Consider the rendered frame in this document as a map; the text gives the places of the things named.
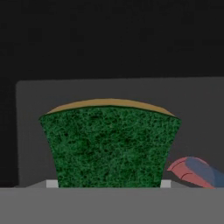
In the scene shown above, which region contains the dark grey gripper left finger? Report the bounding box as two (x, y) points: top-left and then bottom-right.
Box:
(26, 179), (60, 189)

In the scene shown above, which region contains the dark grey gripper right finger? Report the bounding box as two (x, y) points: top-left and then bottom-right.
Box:
(160, 179), (187, 189)

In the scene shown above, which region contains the green and yellow sponge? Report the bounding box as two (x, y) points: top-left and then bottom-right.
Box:
(38, 98), (183, 189)

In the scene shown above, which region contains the grey sink basin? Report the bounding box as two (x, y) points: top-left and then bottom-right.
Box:
(15, 76), (224, 189)

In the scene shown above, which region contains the red and blue object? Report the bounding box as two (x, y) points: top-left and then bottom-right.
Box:
(166, 156), (224, 190)

